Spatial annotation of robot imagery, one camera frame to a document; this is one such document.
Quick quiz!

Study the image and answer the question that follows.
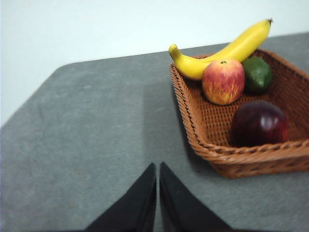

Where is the brown wicker basket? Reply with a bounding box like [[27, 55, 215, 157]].
[[169, 49, 309, 179]]

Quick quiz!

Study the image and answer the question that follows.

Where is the green avocado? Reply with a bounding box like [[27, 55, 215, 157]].
[[241, 56, 274, 95]]

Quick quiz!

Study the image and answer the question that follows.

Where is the dark purple plum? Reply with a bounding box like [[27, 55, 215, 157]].
[[230, 100, 290, 147]]

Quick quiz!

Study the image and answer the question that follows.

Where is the yellow banana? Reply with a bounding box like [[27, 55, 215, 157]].
[[168, 18, 274, 81]]

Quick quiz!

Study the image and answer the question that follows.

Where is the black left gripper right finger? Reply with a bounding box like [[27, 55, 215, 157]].
[[159, 161, 233, 232]]

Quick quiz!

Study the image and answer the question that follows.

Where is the red yellow apple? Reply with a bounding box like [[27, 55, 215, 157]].
[[201, 58, 246, 105]]

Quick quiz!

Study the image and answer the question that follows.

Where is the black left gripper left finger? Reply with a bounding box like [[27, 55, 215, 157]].
[[85, 162, 157, 232]]

